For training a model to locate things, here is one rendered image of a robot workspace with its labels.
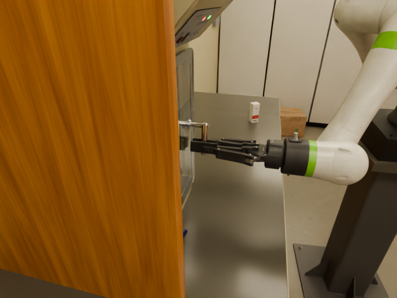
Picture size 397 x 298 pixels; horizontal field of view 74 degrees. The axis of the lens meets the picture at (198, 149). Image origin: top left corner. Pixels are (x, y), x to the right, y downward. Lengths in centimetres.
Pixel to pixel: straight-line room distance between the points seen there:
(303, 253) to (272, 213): 120
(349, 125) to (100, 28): 67
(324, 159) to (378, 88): 27
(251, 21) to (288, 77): 81
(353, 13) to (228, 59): 269
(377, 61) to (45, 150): 79
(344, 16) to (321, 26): 253
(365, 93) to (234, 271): 57
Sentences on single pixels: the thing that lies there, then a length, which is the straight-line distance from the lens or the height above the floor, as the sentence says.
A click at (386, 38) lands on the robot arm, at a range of 88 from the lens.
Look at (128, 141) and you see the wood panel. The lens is 35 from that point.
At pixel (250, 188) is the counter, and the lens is 91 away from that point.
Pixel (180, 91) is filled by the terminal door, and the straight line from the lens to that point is 60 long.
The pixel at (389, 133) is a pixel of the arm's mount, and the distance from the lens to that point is 125.
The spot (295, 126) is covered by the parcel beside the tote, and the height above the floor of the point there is 16.
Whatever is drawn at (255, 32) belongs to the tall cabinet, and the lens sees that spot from 348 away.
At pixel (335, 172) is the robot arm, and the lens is 68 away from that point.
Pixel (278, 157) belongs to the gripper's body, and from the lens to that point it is 67.
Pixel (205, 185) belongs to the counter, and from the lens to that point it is 90.
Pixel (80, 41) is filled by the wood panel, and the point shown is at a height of 145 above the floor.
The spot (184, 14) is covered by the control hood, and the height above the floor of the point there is 147.
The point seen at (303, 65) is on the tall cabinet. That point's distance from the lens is 356.
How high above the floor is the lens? 149
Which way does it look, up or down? 30 degrees down
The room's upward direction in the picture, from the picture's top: straight up
